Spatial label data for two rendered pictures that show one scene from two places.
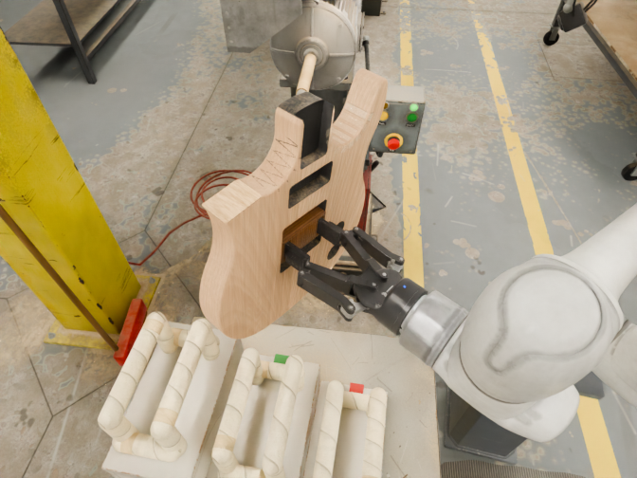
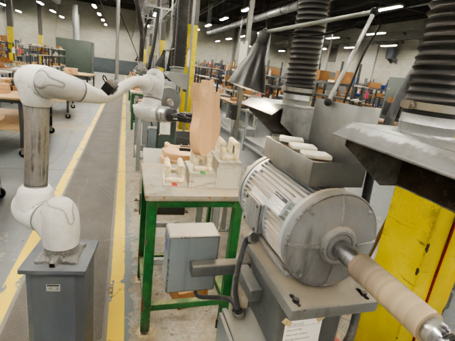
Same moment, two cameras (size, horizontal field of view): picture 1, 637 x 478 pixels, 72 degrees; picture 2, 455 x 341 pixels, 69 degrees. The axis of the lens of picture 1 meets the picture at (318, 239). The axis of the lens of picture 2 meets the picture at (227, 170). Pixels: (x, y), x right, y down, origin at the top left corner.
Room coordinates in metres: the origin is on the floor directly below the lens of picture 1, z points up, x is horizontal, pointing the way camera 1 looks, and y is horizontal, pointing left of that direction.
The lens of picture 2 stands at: (2.14, -0.58, 1.61)
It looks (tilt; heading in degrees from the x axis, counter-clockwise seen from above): 17 degrees down; 155
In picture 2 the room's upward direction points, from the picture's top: 7 degrees clockwise
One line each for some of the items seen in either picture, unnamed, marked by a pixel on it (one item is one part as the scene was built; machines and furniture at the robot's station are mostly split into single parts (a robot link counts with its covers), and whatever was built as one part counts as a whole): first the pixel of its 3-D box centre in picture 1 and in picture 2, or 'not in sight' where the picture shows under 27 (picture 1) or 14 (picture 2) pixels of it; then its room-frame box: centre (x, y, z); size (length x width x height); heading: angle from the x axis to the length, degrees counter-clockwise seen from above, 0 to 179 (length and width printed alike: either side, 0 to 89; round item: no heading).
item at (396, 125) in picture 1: (387, 115); (201, 275); (1.31, -0.24, 0.99); 0.24 x 0.21 x 0.26; 174
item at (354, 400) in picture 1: (354, 400); (174, 180); (0.34, -0.08, 0.96); 0.11 x 0.03 x 0.03; 81
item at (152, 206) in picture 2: not in sight; (147, 270); (0.46, -0.23, 0.45); 0.05 x 0.05 x 0.90; 84
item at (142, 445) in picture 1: (147, 446); not in sight; (0.20, 0.27, 1.12); 0.11 x 0.03 x 0.03; 81
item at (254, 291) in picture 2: not in sight; (248, 281); (1.41, -0.12, 1.02); 0.13 x 0.04 x 0.04; 174
